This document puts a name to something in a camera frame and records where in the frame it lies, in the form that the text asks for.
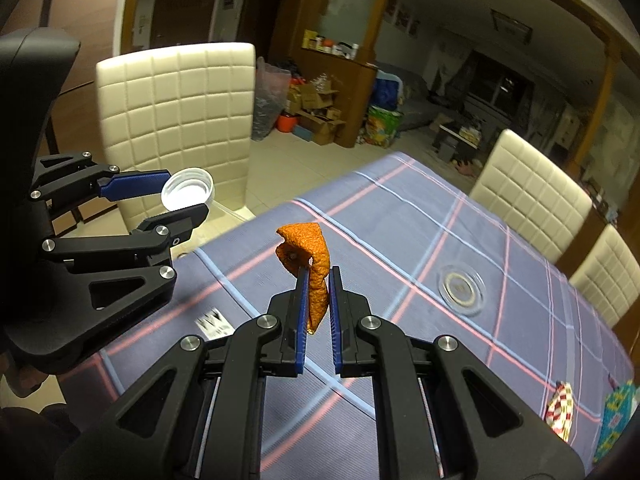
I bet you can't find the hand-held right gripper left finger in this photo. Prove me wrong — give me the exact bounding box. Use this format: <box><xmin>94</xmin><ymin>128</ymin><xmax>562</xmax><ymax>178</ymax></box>
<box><xmin>52</xmin><ymin>266</ymin><xmax>312</xmax><ymax>480</ymax></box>

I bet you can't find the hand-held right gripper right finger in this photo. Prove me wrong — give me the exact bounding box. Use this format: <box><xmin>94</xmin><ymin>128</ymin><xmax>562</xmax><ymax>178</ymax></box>
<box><xmin>327</xmin><ymin>265</ymin><xmax>586</xmax><ymax>480</ymax></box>

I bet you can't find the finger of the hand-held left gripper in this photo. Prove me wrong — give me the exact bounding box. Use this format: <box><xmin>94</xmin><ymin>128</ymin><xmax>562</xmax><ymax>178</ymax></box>
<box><xmin>42</xmin><ymin>203</ymin><xmax>208</xmax><ymax>313</ymax></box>
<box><xmin>30</xmin><ymin>151</ymin><xmax>173</xmax><ymax>204</ymax></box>

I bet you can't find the white plastic cap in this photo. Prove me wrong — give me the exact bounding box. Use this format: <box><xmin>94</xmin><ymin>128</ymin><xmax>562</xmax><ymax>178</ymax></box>
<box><xmin>161</xmin><ymin>167</ymin><xmax>216</xmax><ymax>212</ymax></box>

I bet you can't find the translucent plastic bin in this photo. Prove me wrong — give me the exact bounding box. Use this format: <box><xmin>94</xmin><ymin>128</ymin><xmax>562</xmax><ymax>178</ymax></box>
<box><xmin>202</xmin><ymin>199</ymin><xmax>253</xmax><ymax>223</ymax></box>

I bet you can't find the orange peel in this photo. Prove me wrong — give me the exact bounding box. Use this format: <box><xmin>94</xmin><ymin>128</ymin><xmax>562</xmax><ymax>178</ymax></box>
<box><xmin>276</xmin><ymin>222</ymin><xmax>332</xmax><ymax>335</ymax></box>

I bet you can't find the cream quilted chair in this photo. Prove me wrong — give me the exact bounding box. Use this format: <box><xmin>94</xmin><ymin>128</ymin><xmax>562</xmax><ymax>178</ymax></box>
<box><xmin>95</xmin><ymin>42</ymin><xmax>257</xmax><ymax>236</ymax></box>
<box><xmin>470</xmin><ymin>129</ymin><xmax>593</xmax><ymax>263</ymax></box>
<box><xmin>570</xmin><ymin>224</ymin><xmax>640</xmax><ymax>331</ymax></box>

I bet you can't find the white black printed scrap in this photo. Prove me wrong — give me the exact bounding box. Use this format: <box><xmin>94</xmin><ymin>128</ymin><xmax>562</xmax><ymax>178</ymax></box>
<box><xmin>196</xmin><ymin>309</ymin><xmax>234</xmax><ymax>339</ymax></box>

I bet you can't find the clear plastic dish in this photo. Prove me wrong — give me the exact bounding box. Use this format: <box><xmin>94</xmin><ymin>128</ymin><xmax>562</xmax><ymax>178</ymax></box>
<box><xmin>437</xmin><ymin>262</ymin><xmax>487</xmax><ymax>317</ymax></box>

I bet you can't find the clear plastic bag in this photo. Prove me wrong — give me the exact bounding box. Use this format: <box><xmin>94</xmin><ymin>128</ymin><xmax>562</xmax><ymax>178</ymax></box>
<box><xmin>252</xmin><ymin>57</ymin><xmax>292</xmax><ymax>142</ymax></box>

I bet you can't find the dark wooden door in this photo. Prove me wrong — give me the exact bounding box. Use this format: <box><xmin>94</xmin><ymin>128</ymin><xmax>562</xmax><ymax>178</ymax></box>
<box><xmin>150</xmin><ymin>0</ymin><xmax>221</xmax><ymax>53</ymax></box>

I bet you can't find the open cardboard box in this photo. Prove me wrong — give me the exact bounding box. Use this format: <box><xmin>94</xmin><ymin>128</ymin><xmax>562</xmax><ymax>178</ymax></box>
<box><xmin>289</xmin><ymin>77</ymin><xmax>341</xmax><ymax>113</ymax></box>
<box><xmin>300</xmin><ymin>110</ymin><xmax>347</xmax><ymax>146</ymax></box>

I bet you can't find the colourful printed bag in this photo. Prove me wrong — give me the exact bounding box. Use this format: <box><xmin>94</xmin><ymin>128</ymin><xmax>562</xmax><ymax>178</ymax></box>
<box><xmin>367</xmin><ymin>105</ymin><xmax>403</xmax><ymax>150</ymax></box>

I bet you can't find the coffee table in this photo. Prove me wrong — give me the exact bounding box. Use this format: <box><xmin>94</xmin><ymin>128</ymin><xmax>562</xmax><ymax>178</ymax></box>
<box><xmin>432</xmin><ymin>120</ymin><xmax>483</xmax><ymax>163</ymax></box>

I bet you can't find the wooden counter cabinet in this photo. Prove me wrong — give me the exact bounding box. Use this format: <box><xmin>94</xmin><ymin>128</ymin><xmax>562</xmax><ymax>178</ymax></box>
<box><xmin>300</xmin><ymin>45</ymin><xmax>378</xmax><ymax>150</ymax></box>

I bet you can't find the grey sofa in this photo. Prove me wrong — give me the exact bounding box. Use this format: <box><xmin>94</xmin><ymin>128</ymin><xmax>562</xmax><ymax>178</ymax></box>
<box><xmin>395</xmin><ymin>70</ymin><xmax>466</xmax><ymax>133</ymax></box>

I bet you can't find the blue bag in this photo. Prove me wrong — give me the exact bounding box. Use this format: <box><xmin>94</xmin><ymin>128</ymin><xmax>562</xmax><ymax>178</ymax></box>
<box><xmin>372</xmin><ymin>72</ymin><xmax>401</xmax><ymax>111</ymax></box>

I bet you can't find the red white checkered wrapper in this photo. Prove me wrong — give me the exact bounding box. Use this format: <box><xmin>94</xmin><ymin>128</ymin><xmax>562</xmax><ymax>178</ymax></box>
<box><xmin>544</xmin><ymin>381</ymin><xmax>575</xmax><ymax>441</ymax></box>

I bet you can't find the row of small bottles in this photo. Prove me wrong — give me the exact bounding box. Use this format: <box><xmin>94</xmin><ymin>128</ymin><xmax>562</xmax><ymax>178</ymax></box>
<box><xmin>302</xmin><ymin>30</ymin><xmax>361</xmax><ymax>58</ymax></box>

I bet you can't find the window curtain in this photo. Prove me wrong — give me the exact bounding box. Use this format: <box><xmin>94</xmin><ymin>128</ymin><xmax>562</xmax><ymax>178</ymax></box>
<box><xmin>435</xmin><ymin>45</ymin><xmax>471</xmax><ymax>96</ymax></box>

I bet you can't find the teal patterned packet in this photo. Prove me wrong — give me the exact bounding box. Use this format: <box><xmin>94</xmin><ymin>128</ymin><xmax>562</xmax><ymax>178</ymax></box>
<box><xmin>592</xmin><ymin>379</ymin><xmax>636</xmax><ymax>463</ymax></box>

